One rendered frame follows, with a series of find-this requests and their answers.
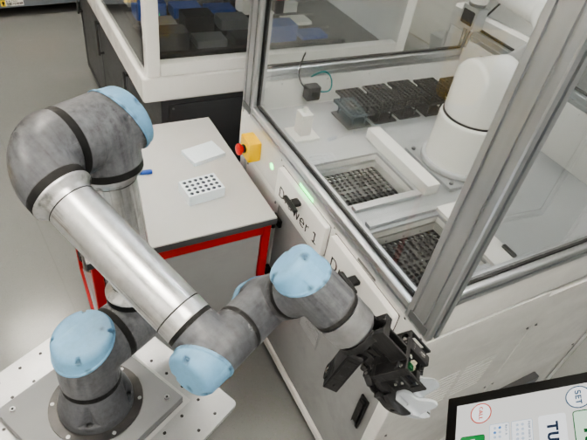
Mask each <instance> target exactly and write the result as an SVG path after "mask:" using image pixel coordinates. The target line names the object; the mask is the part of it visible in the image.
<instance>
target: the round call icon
mask: <svg viewBox="0 0 587 440"><path fill-rule="evenodd" d="M492 422H493V401H489V402H480V403H475V404H471V405H470V423H469V426H472V425H477V424H483V423H492Z"/></svg>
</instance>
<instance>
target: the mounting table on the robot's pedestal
mask: <svg viewBox="0 0 587 440"><path fill-rule="evenodd" d="M50 340H51V337H50V338H49V339H48V340H46V341H44V342H43V343H41V344H40V345H39V346H37V347H35V348H34V349H32V350H31V351H30V352H29V353H28V354H26V355H25V356H23V357H22V358H20V359H19V360H17V361H16V362H14V363H13V364H11V365H10V366H8V367H7V368H6V369H5V370H3V371H2V372H0V408H1V407H2V406H4V404H6V403H7V402H9V401H10V400H11V399H13V398H14V397H16V396H17V395H19V394H20V393H21V392H23V391H24V390H26V389H27V388H29V387H30V386H31V385H32V384H33V383H35V382H36V381H38V380H39V379H40V378H42V377H43V376H44V375H46V374H48V373H49V372H50V371H52V370H53V366H52V363H51V357H50ZM173 352H174V351H172V350H171V349H170V348H169V347H167V346H166V345H165V344H163V343H162V342H161V341H160V340H158V339H157V338H156V337H154V338H153V339H152V340H150V341H149V342H148V343H147V344H146V345H144V346H143V347H142V348H141V349H139V350H138V351H137V352H136V353H135V354H136V355H137V356H138V357H140V358H141V359H142V360H143V361H145V362H146V363H147V364H148V365H149V366H150V367H152V368H153V369H154V370H155V371H156V372H157V373H158V374H159V375H161V376H162V377H163V378H164V379H165V380H167V381H168V382H169V383H170V384H172V385H173V386H174V387H175V388H177V389H178V390H179V391H180V392H181V393H183V394H184V395H185V396H186V397H188V398H189V399H190V401H189V402H188V403H187V404H186V405H185V406H184V407H183V408H182V409H181V410H180V411H179V412H178V413H177V414H176V415H175V416H174V417H173V418H172V419H171V420H170V421H169V422H168V423H167V424H166V425H165V426H164V427H163V428H162V429H161V430H160V431H159V432H158V433H157V434H155V435H154V436H153V437H152V438H151V439H150V440H206V439H207V438H208V437H209V435H210V434H211V433H212V432H213V431H214V430H215V429H216V428H217V427H218V426H219V424H220V423H221V422H222V421H223V420H224V419H225V418H226V417H227V416H228V415H230V413H231V412H232V411H233V410H234V409H235V407H236V402H235V401H234V400H233V399H232V398H231V397H230V396H228V395H227V394H226V393H225V392H224V391H223V390H222V389H220V388H217V389H216V390H215V391H214V392H213V393H212V394H210V395H206V396H199V395H194V394H191V392H189V391H188V390H186V389H185V388H184V387H182V386H181V385H180V383H179V382H178V381H177V380H176V377H175V376H174V375H173V374H172V373H171V371H170V368H169V357H170V356H171V355H172V354H173ZM0 440H20V439H19V438H18V437H17V436H16V435H15V434H14V433H13V432H12V431H11V430H10V429H9V428H8V426H7V425H6V424H5V423H4V422H3V421H2V420H1V419H0Z"/></svg>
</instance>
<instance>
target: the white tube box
mask: <svg viewBox="0 0 587 440"><path fill-rule="evenodd" d="M178 191H179V192H180V194H181V195H182V196H183V198H184V200H185V201H186V203H187V204H188V205H189V206H192V205H195V204H199V203H204V202H207V201H210V200H213V199H217V198H219V197H223V196H224V193H225V186H224V185H223V184H222V183H221V182H220V181H219V179H218V178H217V177H216V175H215V174H214V173H211V174H208V175H201V176H198V177H194V178H191V179H188V180H184V181H180V182H178Z"/></svg>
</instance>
